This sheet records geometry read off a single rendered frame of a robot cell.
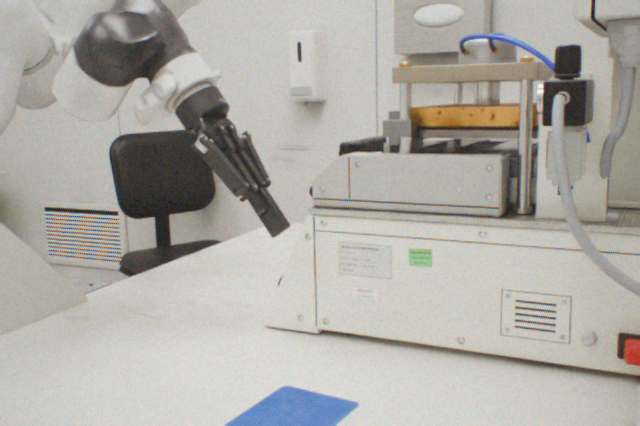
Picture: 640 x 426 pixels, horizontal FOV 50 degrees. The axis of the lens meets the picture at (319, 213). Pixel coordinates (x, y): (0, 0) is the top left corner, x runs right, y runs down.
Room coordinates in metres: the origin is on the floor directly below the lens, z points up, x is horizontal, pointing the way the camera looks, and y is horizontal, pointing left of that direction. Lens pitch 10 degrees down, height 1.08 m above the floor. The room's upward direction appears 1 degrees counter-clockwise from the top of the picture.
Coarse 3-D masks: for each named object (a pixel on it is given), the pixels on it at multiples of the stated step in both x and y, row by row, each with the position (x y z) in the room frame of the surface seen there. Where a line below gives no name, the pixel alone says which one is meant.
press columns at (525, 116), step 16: (528, 80) 0.82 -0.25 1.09; (400, 96) 0.89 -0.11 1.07; (528, 96) 0.82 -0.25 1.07; (400, 112) 0.89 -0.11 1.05; (528, 112) 0.82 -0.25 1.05; (528, 128) 0.82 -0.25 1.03; (400, 144) 0.89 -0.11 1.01; (528, 144) 0.82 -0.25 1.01; (528, 160) 0.82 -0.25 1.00; (528, 176) 0.82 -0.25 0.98; (528, 192) 0.82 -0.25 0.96; (512, 208) 0.83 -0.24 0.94; (528, 208) 0.82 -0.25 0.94
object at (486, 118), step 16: (480, 96) 0.96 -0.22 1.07; (496, 96) 0.96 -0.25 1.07; (416, 112) 0.91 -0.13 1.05; (432, 112) 0.90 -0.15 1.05; (448, 112) 0.89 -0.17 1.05; (464, 112) 0.88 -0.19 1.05; (480, 112) 0.87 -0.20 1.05; (496, 112) 0.86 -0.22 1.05; (512, 112) 0.86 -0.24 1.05; (416, 128) 0.91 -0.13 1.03; (432, 128) 0.90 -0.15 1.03; (448, 128) 0.89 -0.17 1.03; (464, 128) 0.89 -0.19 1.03; (480, 128) 0.88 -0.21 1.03; (496, 128) 0.87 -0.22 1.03; (512, 128) 0.86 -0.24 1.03
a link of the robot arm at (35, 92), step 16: (48, 0) 1.26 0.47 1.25; (64, 0) 1.25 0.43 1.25; (80, 0) 1.25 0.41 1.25; (96, 0) 1.27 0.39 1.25; (112, 0) 1.30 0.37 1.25; (48, 16) 1.27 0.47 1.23; (64, 16) 1.25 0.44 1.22; (80, 16) 1.25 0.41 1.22; (48, 32) 1.26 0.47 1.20; (64, 32) 1.26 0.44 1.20; (80, 32) 1.26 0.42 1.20; (64, 48) 1.25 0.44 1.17; (48, 64) 1.22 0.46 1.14; (32, 80) 1.21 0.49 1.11; (48, 80) 1.24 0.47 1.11; (32, 96) 1.24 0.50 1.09; (48, 96) 1.26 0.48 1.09
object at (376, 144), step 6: (366, 138) 1.06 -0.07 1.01; (372, 138) 1.07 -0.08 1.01; (378, 138) 1.08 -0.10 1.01; (384, 138) 1.10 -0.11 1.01; (342, 144) 0.99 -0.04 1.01; (348, 144) 0.99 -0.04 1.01; (354, 144) 1.00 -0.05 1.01; (360, 144) 1.02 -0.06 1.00; (366, 144) 1.04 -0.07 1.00; (372, 144) 1.06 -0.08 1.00; (378, 144) 1.08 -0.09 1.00; (342, 150) 0.99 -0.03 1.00; (348, 150) 0.99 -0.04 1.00; (354, 150) 1.00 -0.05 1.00; (360, 150) 1.02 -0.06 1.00; (366, 150) 1.04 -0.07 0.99; (372, 150) 1.06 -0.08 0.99; (378, 150) 1.08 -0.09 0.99
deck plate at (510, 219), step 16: (320, 208) 0.90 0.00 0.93; (336, 208) 0.90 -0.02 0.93; (352, 208) 0.89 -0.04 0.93; (608, 208) 0.85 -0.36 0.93; (624, 208) 0.84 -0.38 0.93; (480, 224) 0.80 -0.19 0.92; (496, 224) 0.79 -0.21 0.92; (512, 224) 0.78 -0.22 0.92; (528, 224) 0.78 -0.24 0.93; (544, 224) 0.77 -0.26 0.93; (560, 224) 0.76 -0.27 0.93; (592, 224) 0.75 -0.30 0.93; (608, 224) 0.75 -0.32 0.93; (624, 224) 0.74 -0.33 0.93
